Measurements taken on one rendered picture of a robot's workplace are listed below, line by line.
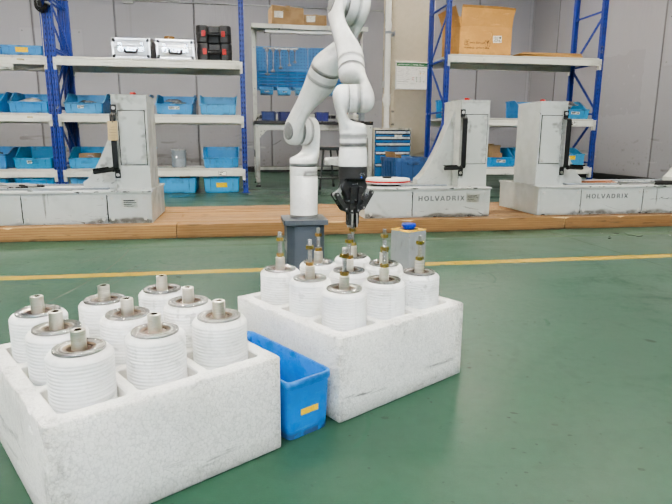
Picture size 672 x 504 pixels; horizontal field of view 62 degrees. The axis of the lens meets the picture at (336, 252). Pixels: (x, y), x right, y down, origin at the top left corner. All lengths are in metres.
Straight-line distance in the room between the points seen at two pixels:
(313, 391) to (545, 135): 3.03
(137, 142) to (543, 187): 2.50
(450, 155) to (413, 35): 4.31
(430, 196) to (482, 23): 3.43
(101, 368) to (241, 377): 0.23
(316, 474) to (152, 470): 0.27
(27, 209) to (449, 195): 2.45
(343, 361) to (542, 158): 2.94
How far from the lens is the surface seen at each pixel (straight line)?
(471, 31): 6.58
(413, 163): 5.89
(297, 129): 1.80
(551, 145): 3.90
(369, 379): 1.19
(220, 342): 0.98
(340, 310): 1.14
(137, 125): 3.41
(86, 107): 6.16
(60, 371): 0.90
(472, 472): 1.06
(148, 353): 0.93
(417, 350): 1.27
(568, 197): 3.93
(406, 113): 7.76
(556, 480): 1.08
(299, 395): 1.08
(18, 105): 6.32
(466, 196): 3.60
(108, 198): 3.40
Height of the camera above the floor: 0.56
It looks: 12 degrees down
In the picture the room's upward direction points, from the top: straight up
